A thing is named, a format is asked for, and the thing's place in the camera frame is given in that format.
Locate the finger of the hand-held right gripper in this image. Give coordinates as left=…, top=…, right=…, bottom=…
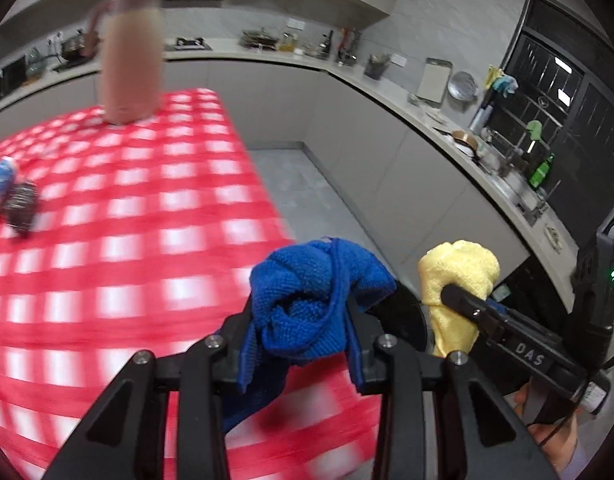
left=439, top=284, right=518, bottom=344

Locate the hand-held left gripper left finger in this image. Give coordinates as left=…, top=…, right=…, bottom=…
left=47, top=305, right=260, bottom=480

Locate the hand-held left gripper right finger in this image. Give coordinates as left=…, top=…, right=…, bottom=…
left=344, top=302, right=560, bottom=480

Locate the yellow cloth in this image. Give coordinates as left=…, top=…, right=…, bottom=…
left=418, top=240, right=501, bottom=358

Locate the blue cloth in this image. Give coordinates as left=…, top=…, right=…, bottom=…
left=222, top=238, right=398, bottom=433

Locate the person's right forearm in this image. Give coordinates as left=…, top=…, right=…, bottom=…
left=556, top=437, right=590, bottom=480

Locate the person's right hand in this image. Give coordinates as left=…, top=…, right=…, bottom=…
left=514, top=385, right=580, bottom=476

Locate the black built-in appliance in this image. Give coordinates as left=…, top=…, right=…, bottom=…
left=497, top=255, right=582, bottom=311

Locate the red checkered tablecloth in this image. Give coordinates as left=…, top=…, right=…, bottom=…
left=0, top=87, right=388, bottom=480

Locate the green glass bottle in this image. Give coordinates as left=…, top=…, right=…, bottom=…
left=529, top=154, right=556, bottom=188

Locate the copper pot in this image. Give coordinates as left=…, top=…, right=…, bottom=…
left=452, top=130, right=480, bottom=153

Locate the plastic wrap roll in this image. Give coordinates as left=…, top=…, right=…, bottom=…
left=469, top=105, right=495, bottom=133

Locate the grey kitchen counter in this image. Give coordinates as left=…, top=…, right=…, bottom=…
left=0, top=42, right=588, bottom=311

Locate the metal steamer plate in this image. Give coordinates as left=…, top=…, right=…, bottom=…
left=448, top=71, right=478, bottom=101

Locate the teal rubber glove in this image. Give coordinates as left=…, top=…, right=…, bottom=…
left=492, top=74, right=518, bottom=98

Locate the white cutting board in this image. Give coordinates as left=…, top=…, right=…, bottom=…
left=416, top=57, right=454, bottom=106

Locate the dark window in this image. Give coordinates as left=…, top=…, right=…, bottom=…
left=502, top=0, right=614, bottom=221

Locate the black utensil holder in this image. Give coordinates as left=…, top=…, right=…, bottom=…
left=364, top=54, right=390, bottom=81

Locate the pink thermos jug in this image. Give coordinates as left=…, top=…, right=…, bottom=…
left=87, top=0, right=180, bottom=125

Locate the wok with lid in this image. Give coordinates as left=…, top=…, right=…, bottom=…
left=242, top=27, right=280, bottom=51

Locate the cooking pot with lid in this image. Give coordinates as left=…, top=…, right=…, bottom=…
left=61, top=35, right=95, bottom=61

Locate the black microwave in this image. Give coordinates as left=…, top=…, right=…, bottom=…
left=0, top=55, right=28, bottom=106

